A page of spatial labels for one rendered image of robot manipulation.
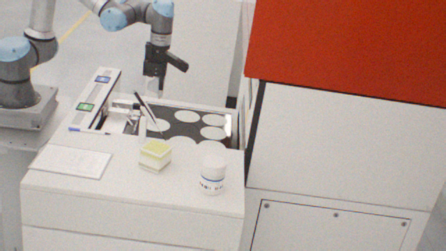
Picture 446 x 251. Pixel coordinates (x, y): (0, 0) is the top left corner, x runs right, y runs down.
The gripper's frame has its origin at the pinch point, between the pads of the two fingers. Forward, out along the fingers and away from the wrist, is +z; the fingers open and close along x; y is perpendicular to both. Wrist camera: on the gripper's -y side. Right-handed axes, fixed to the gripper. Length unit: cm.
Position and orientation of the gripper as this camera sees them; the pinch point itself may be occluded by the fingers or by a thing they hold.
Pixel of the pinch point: (161, 95)
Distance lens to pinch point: 188.4
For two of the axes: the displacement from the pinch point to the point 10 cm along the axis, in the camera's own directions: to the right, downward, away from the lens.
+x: 0.1, 4.7, -8.8
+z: -1.4, 8.7, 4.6
